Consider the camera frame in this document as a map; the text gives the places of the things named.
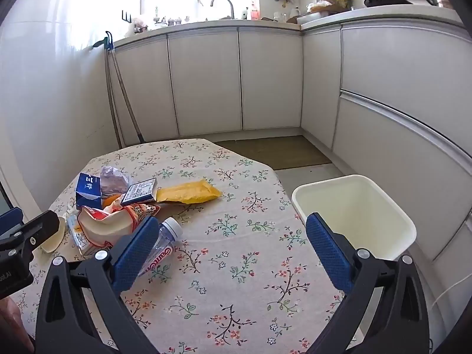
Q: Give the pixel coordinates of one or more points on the yellow packet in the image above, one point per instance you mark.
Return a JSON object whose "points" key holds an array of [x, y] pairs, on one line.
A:
{"points": [[188, 191]]}

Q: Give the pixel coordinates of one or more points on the floral tablecloth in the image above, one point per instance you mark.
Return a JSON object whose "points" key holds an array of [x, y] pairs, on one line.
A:
{"points": [[228, 265]]}

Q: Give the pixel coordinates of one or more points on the white cabinet drawer front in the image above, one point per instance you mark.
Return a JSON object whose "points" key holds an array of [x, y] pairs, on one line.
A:
{"points": [[398, 166], [405, 70]]}

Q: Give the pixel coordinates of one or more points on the red and white snack bag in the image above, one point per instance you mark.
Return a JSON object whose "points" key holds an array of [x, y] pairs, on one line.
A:
{"points": [[107, 223]]}

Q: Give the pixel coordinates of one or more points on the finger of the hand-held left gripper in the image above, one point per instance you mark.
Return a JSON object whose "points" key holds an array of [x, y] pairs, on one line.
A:
{"points": [[37, 230], [9, 221]]}

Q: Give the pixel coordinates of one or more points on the black wall hook rack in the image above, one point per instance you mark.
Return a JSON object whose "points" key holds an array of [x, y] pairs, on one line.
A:
{"points": [[126, 16]]}

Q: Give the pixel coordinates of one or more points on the red bottle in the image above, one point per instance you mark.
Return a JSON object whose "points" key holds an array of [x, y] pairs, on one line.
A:
{"points": [[255, 11]]}

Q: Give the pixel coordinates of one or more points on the person's left hand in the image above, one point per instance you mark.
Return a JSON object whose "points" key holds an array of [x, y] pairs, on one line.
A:
{"points": [[11, 324]]}

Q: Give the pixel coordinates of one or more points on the small potted plant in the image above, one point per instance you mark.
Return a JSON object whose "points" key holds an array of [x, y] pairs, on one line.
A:
{"points": [[158, 20]]}

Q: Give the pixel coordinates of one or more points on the narrow white cabinet door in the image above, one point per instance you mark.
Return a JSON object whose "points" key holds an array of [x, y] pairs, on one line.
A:
{"points": [[320, 88]]}

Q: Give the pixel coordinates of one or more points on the clear plastic bag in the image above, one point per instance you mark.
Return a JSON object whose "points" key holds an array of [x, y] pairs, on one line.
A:
{"points": [[114, 179]]}

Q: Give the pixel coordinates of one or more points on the orange peel piece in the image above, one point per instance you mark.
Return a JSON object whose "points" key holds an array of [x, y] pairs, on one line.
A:
{"points": [[110, 201]]}

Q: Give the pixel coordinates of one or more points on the small blue carton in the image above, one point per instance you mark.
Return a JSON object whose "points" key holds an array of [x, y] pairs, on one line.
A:
{"points": [[88, 190]]}

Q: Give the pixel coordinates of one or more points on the white plastic bin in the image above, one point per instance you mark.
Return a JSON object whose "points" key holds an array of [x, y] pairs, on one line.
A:
{"points": [[354, 206]]}

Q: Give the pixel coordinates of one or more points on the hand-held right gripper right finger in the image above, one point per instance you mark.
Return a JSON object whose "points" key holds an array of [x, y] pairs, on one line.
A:
{"points": [[328, 250]]}

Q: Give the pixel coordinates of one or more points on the blue box with white label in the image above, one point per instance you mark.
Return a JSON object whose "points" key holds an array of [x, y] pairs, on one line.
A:
{"points": [[139, 191]]}

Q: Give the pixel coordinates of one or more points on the clear plastic water bottle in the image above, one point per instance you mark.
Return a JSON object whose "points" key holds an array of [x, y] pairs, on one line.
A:
{"points": [[167, 236]]}

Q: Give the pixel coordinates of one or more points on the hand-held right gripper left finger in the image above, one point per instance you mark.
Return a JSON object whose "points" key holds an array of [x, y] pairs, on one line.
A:
{"points": [[136, 250]]}

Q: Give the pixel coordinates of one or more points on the brown floor mat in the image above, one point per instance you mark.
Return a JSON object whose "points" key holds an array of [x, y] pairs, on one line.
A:
{"points": [[273, 151]]}

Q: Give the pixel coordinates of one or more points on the chrome faucet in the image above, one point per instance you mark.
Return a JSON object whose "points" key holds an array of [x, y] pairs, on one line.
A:
{"points": [[230, 7]]}

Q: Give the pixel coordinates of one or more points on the cream curved piece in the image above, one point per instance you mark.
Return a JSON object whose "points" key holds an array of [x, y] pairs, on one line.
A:
{"points": [[51, 242]]}

